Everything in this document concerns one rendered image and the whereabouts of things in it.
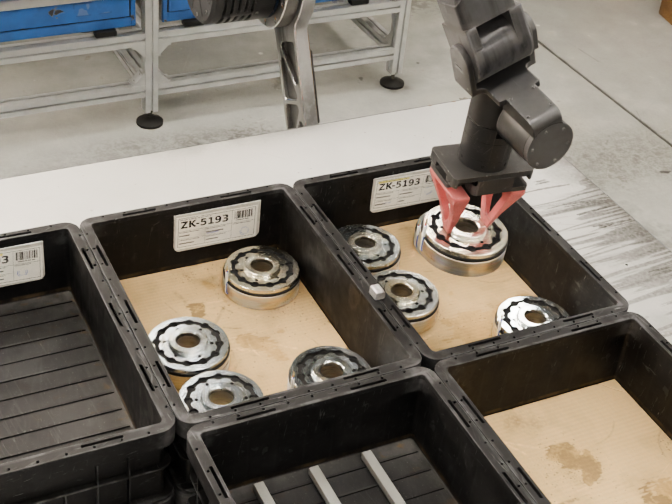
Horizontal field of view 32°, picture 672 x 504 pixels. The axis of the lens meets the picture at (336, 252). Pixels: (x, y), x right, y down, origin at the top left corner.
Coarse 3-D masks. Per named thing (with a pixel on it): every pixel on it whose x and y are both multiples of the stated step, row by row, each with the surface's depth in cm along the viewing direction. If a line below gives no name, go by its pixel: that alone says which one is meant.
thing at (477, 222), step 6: (462, 216) 140; (468, 216) 140; (474, 216) 140; (468, 222) 140; (474, 222) 140; (480, 222) 140; (480, 228) 139; (486, 228) 139; (456, 234) 137; (462, 234) 137; (468, 234) 137; (474, 234) 138; (480, 234) 138; (468, 240) 137; (474, 240) 137
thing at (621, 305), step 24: (360, 168) 169; (384, 168) 169; (408, 168) 171; (528, 216) 163; (336, 240) 154; (552, 240) 159; (360, 264) 151; (576, 264) 155; (600, 288) 152; (600, 312) 147; (408, 336) 140; (504, 336) 141; (528, 336) 142; (432, 360) 137
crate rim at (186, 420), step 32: (256, 192) 161; (288, 192) 162; (96, 224) 152; (320, 224) 157; (96, 256) 147; (128, 320) 137; (384, 320) 142; (416, 352) 138; (160, 384) 129; (320, 384) 132; (192, 416) 126; (224, 416) 126
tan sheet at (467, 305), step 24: (408, 240) 173; (408, 264) 168; (504, 264) 170; (456, 288) 165; (480, 288) 165; (504, 288) 166; (528, 288) 166; (456, 312) 160; (480, 312) 161; (432, 336) 156; (456, 336) 156; (480, 336) 157
